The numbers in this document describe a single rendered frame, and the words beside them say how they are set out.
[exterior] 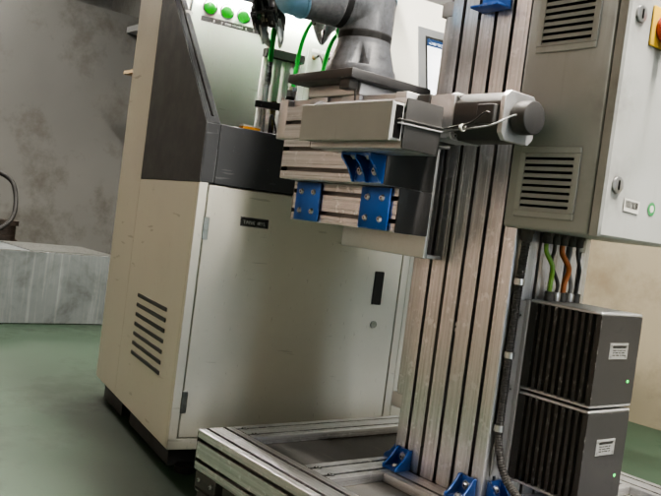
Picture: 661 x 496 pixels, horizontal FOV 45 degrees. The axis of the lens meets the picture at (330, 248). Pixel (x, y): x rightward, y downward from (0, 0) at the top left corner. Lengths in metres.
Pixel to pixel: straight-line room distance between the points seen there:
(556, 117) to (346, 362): 1.17
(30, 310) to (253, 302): 2.38
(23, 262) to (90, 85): 4.25
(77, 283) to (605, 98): 3.51
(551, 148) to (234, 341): 1.10
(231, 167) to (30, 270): 2.39
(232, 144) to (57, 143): 6.17
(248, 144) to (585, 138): 1.03
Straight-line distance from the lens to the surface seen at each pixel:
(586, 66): 1.47
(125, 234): 2.78
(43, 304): 4.46
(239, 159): 2.17
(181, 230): 2.22
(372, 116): 1.41
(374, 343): 2.42
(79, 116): 8.35
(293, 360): 2.30
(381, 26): 1.73
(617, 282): 3.98
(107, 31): 8.54
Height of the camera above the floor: 0.73
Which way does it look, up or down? 2 degrees down
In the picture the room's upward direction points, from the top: 7 degrees clockwise
